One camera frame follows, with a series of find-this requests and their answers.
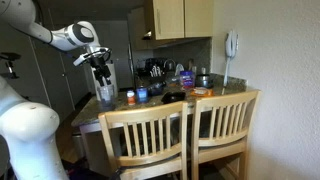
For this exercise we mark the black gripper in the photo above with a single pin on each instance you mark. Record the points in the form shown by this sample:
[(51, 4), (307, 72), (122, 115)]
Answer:
[(100, 66)]

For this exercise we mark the black rectangular plastic dish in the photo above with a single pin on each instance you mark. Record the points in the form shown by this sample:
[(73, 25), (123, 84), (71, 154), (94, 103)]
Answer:
[(173, 97)]

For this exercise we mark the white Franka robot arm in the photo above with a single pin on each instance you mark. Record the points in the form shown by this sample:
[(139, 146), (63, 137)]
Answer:
[(30, 130)]

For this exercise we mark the blue can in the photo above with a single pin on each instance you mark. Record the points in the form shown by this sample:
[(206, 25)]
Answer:
[(142, 95)]

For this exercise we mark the dark dish rack with utensils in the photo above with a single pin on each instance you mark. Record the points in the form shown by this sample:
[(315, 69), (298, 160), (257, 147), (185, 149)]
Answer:
[(155, 70)]

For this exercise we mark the white paper towel roll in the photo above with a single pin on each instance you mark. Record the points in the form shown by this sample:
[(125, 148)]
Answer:
[(114, 78)]

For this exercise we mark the clear glass cup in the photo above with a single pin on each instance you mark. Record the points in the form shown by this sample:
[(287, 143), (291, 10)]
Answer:
[(106, 96)]

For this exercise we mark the orange pill bottle white cap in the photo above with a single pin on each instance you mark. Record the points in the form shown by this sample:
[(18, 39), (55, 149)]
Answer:
[(131, 98)]

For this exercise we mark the grey refrigerator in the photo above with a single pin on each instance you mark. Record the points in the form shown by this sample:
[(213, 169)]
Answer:
[(120, 50)]

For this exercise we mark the small black bowl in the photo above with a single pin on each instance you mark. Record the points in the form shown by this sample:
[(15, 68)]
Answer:
[(156, 88)]

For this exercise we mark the light wooden slat chair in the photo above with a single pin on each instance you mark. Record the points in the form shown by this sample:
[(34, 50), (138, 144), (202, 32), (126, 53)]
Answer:
[(223, 101), (146, 113)]

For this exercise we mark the grey closet door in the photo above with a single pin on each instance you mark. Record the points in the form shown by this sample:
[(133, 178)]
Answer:
[(50, 76)]

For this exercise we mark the curved metal faucet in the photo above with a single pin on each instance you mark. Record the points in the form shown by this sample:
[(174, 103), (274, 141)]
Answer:
[(169, 60)]

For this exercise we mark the grey trash bin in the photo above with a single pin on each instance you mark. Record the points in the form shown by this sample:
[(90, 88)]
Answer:
[(78, 145)]

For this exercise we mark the brown bottle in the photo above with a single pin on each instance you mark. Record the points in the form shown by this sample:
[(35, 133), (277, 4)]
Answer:
[(190, 65)]

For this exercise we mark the white food item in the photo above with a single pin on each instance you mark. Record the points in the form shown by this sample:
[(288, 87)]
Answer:
[(201, 90)]

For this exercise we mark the light wooden upper cabinet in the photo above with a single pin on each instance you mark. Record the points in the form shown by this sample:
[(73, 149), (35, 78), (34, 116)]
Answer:
[(180, 18)]

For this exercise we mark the small metal pot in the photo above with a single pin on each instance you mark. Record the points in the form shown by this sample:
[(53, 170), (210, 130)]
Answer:
[(203, 80)]

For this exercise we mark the small white shaker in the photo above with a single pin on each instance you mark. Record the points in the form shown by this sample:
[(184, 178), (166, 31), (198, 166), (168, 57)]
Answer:
[(203, 70)]

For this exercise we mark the orange packet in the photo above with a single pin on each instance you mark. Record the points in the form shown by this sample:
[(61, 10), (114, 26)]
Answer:
[(210, 93)]

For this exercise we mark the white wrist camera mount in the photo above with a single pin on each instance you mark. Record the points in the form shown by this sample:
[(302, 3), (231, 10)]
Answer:
[(80, 60)]

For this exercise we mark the narrow wooden wall cabinet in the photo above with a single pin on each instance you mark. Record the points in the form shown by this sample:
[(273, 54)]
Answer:
[(136, 30)]

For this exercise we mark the white wall phone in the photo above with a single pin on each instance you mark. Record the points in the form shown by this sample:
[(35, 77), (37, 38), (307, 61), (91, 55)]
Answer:
[(231, 43)]

